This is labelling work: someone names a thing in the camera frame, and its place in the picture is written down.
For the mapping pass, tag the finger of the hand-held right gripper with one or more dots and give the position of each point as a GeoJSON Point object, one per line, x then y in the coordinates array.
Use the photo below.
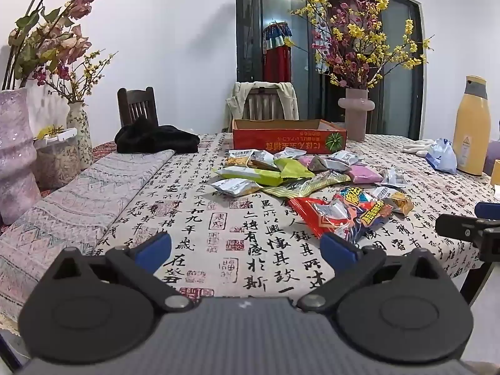
{"type": "Point", "coordinates": [461, 226]}
{"type": "Point", "coordinates": [489, 210]}

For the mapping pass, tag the yellow box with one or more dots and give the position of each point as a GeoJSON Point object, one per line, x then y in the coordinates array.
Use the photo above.
{"type": "Point", "coordinates": [496, 174]}

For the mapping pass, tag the purple object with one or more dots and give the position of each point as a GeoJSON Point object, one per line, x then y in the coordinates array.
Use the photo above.
{"type": "Point", "coordinates": [493, 154]}

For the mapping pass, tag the pink patterned table runner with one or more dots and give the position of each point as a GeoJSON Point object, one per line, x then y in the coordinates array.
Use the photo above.
{"type": "Point", "coordinates": [78, 203]}

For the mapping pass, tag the pink snack packet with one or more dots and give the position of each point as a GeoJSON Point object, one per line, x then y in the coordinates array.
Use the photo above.
{"type": "Point", "coordinates": [365, 174]}
{"type": "Point", "coordinates": [306, 161]}

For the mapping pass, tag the yellow white snack packet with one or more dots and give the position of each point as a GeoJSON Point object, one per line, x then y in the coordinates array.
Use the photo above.
{"type": "Point", "coordinates": [239, 159]}

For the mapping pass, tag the clear plastic lidded container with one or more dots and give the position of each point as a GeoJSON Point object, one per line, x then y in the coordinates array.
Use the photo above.
{"type": "Point", "coordinates": [54, 160]}

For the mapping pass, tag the pink vase with blossom branches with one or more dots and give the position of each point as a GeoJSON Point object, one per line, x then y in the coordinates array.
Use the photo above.
{"type": "Point", "coordinates": [250, 47]}

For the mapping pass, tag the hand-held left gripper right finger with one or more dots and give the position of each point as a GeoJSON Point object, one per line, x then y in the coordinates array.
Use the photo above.
{"type": "Point", "coordinates": [336, 250]}

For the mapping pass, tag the large pink textured vase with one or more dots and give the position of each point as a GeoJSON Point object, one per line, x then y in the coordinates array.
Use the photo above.
{"type": "Point", "coordinates": [15, 156]}

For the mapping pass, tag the red cardboard box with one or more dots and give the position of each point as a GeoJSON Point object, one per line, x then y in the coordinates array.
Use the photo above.
{"type": "Point", "coordinates": [281, 142]}

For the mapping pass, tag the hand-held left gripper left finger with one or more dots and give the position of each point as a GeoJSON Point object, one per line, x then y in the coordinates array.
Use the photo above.
{"type": "Point", "coordinates": [154, 250]}

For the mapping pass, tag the dried rose bouquet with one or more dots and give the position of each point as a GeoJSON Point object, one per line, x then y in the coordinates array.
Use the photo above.
{"type": "Point", "coordinates": [58, 35]}

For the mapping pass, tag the blue white plastic bag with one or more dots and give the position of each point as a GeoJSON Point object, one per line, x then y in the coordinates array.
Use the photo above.
{"type": "Point", "coordinates": [441, 158]}

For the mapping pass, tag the beige jacket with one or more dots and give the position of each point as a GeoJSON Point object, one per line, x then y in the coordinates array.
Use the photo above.
{"type": "Point", "coordinates": [291, 101]}

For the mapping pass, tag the slim floral patterned vase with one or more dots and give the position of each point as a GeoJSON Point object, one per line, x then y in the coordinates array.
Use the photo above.
{"type": "Point", "coordinates": [80, 132]}

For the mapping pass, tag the dark wooden chair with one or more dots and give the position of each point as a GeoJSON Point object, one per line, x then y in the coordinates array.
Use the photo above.
{"type": "Point", "coordinates": [136, 105]}

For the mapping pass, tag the hanging red costume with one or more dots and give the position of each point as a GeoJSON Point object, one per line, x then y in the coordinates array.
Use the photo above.
{"type": "Point", "coordinates": [277, 62]}

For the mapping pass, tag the red patterned cloth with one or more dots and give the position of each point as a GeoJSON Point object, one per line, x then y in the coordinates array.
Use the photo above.
{"type": "Point", "coordinates": [103, 148]}

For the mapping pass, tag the pale hanging garment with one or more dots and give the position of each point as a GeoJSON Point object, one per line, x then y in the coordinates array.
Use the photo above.
{"type": "Point", "coordinates": [320, 39]}

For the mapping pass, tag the slatted wooden chair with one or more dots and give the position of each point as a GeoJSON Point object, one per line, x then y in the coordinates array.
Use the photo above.
{"type": "Point", "coordinates": [265, 105]}

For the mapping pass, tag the pink glass vase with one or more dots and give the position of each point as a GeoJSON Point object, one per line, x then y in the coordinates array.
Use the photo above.
{"type": "Point", "coordinates": [356, 113]}

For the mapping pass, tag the large red snack bag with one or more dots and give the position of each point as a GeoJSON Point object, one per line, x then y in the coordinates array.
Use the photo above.
{"type": "Point", "coordinates": [332, 215]}

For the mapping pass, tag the lime green snack packet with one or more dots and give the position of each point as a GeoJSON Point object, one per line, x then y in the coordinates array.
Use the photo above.
{"type": "Point", "coordinates": [293, 168]}

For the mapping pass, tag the white gloves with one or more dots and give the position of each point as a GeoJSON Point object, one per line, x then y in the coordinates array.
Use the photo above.
{"type": "Point", "coordinates": [418, 146]}

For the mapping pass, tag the black cloth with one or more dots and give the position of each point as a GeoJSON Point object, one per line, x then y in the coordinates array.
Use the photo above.
{"type": "Point", "coordinates": [156, 138]}

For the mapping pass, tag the yellow thermos jug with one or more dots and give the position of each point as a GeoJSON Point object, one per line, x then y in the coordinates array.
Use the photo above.
{"type": "Point", "coordinates": [470, 132]}

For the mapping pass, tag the silver orange snack packet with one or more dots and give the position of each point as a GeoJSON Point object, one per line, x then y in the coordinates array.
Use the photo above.
{"type": "Point", "coordinates": [396, 201]}

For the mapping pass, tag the long green white snack packet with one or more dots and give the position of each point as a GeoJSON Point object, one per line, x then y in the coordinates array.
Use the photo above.
{"type": "Point", "coordinates": [242, 174]}

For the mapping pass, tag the thin yellow flower branches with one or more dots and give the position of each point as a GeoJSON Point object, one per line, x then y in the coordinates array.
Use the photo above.
{"type": "Point", "coordinates": [88, 74]}

